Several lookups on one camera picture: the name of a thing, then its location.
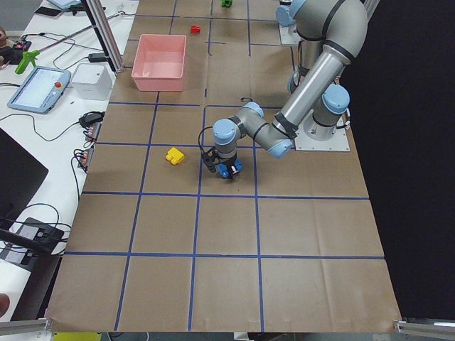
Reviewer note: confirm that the brown paper table cover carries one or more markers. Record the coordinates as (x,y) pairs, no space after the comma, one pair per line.
(288,245)

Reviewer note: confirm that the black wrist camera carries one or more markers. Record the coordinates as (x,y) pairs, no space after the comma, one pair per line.
(209,159)

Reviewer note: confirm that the green toy block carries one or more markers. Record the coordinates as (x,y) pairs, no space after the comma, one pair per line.
(226,3)

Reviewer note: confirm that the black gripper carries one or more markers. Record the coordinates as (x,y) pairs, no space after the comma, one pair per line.
(227,164)

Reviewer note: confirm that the pink plastic box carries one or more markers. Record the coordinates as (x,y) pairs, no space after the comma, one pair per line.
(159,64)

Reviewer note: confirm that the black power adapter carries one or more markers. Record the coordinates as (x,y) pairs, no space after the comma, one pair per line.
(97,58)

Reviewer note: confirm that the aluminium frame post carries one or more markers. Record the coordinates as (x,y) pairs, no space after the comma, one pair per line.
(100,24)

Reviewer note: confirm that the grey power strip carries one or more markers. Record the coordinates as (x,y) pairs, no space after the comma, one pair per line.
(92,132)

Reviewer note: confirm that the red toy block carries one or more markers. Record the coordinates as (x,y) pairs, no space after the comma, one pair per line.
(195,29)

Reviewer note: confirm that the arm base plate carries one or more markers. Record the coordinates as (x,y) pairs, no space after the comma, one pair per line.
(289,35)
(338,142)

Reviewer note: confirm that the green handled grabber tool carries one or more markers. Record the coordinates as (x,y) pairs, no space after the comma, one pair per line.
(28,57)

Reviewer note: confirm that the white square device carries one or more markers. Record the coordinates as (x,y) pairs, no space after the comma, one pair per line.
(92,81)

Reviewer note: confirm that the blue toy block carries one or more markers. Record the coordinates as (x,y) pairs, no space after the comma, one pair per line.
(225,170)

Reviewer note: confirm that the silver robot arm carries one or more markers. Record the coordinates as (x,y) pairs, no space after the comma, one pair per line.
(332,34)
(286,13)

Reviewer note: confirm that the yellow toy block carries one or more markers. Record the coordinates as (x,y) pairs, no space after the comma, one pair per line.
(174,156)

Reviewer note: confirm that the blue teach pendant tablet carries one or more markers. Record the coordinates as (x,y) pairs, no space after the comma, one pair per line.
(41,90)

